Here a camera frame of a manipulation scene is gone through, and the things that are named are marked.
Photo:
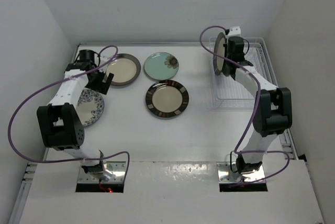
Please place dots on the white wire dish rack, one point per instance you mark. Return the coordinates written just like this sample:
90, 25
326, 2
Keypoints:
230, 95

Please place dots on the teal flower plate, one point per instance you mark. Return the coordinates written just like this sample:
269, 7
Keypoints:
161, 66

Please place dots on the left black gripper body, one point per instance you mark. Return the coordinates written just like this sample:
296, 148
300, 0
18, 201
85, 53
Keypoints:
97, 74

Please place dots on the grey rim plate front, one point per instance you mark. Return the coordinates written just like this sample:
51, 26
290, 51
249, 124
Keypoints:
219, 53

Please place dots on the metal base plate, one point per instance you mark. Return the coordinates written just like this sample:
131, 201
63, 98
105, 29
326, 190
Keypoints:
113, 173
227, 176

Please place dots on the brown patterned rim plate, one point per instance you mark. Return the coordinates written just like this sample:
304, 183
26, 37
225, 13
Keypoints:
167, 99

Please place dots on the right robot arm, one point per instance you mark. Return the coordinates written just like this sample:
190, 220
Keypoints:
272, 111

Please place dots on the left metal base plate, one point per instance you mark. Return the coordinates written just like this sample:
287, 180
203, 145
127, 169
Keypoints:
113, 173

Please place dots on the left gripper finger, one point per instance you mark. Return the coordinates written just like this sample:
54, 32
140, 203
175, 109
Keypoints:
108, 79
100, 86

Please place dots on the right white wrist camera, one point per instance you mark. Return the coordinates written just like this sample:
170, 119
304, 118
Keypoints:
234, 31

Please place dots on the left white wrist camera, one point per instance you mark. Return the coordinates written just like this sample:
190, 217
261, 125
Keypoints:
105, 58

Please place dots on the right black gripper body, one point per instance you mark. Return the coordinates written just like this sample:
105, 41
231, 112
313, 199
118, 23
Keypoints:
228, 59

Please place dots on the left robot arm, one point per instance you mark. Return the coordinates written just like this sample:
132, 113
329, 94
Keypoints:
60, 125

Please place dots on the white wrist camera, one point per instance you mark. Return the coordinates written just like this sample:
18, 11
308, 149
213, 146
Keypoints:
234, 31
105, 58

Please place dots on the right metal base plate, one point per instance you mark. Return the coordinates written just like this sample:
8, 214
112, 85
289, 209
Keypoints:
227, 176

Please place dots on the grey rim beige plate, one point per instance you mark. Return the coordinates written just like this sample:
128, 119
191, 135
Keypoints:
125, 68

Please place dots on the blue floral white plate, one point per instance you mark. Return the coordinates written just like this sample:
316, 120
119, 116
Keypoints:
90, 107

